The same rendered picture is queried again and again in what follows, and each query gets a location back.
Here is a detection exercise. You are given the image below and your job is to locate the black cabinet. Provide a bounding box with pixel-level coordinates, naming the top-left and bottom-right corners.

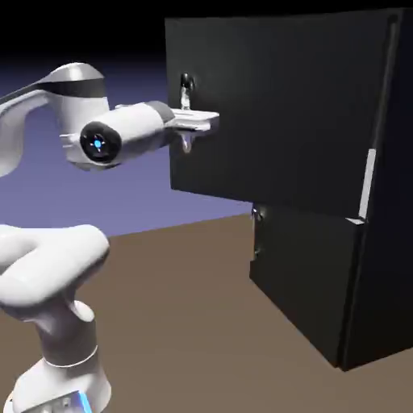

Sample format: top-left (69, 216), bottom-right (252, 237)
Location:
top-left (248, 7), bottom-right (413, 373)

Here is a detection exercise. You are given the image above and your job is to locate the black lower cabinet door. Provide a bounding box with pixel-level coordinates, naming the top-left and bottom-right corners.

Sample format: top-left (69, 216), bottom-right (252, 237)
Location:
top-left (248, 202), bottom-right (367, 369)

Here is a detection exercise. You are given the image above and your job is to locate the curved shiny metal door handle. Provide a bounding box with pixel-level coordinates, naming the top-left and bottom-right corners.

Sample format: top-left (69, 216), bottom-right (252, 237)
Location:
top-left (179, 73), bottom-right (197, 154)

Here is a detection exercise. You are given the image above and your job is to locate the black cabinet door with handle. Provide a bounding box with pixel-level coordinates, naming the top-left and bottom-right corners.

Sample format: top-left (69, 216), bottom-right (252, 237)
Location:
top-left (165, 13), bottom-right (398, 224)

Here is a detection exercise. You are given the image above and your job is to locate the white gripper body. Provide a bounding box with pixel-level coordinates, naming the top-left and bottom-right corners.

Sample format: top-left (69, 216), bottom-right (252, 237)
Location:
top-left (163, 107), bottom-right (221, 133)

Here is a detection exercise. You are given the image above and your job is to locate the small shiny lower door handle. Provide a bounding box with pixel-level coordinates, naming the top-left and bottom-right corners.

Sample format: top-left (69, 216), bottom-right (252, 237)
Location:
top-left (250, 207), bottom-right (265, 261)

